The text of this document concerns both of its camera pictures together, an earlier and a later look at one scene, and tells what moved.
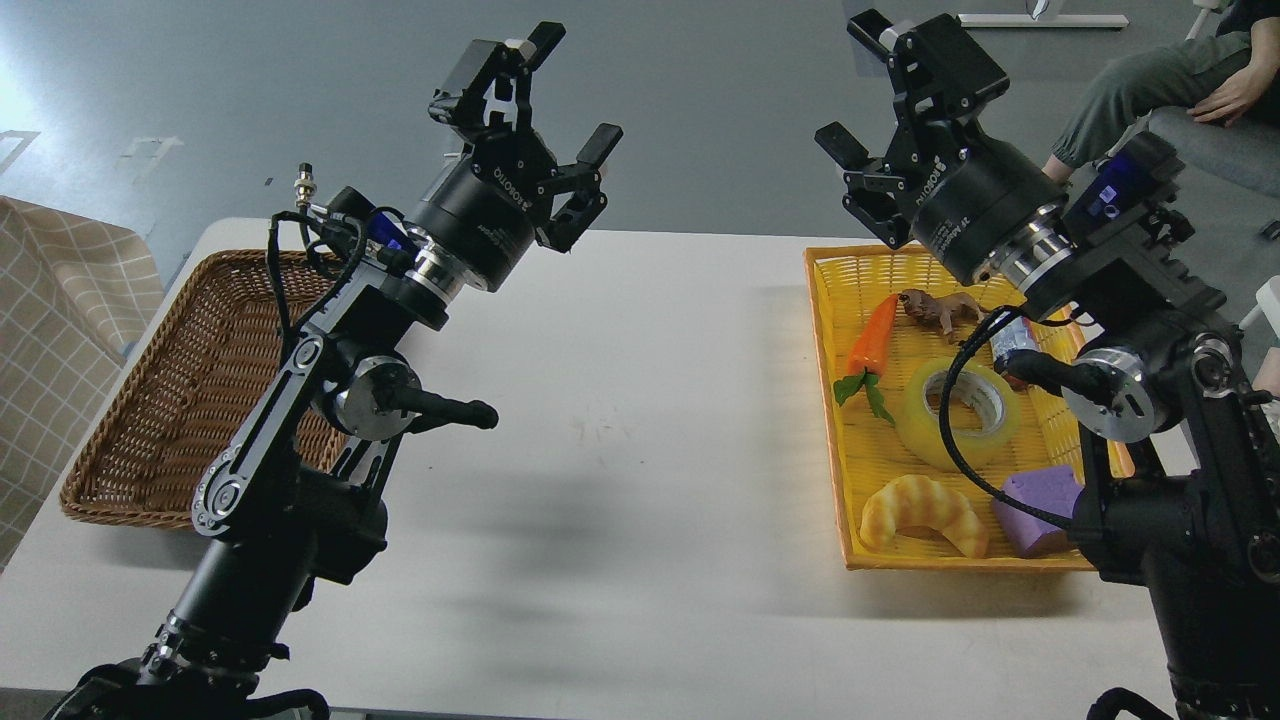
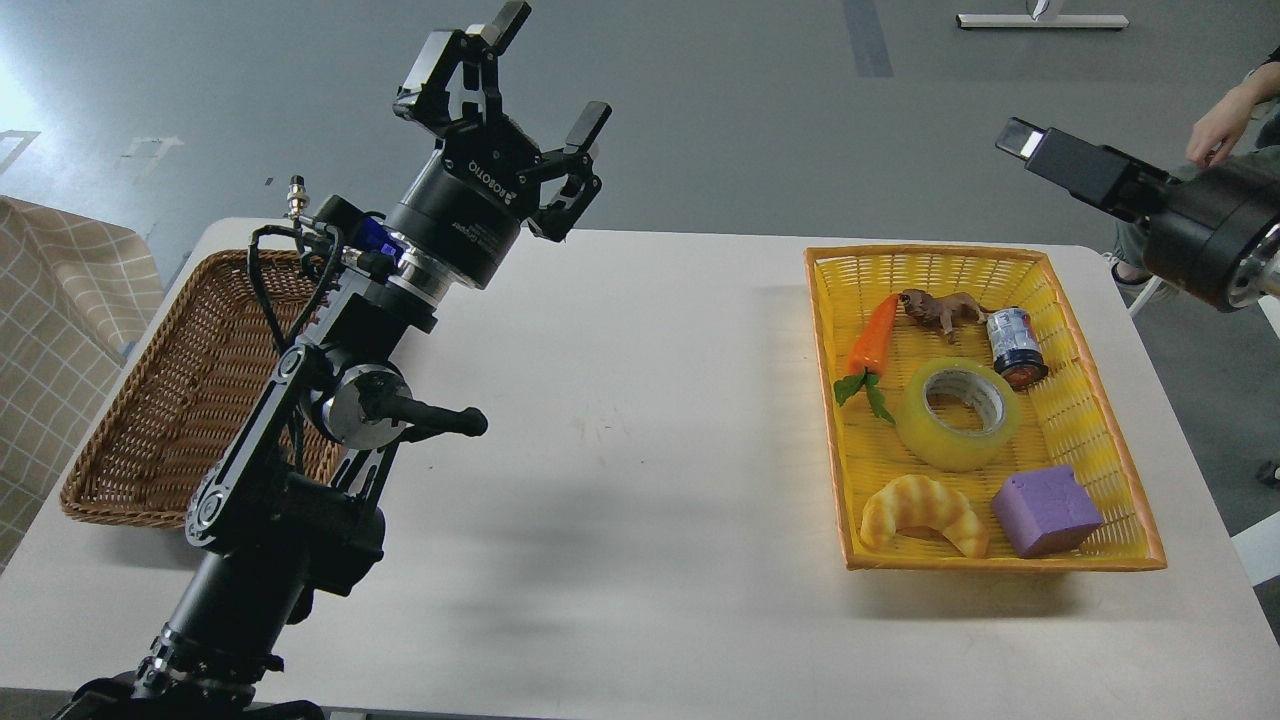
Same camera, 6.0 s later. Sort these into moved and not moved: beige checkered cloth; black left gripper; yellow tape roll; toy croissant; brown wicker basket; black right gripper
Moved: black left gripper; black right gripper
Not moved: yellow tape roll; toy croissant; beige checkered cloth; brown wicker basket
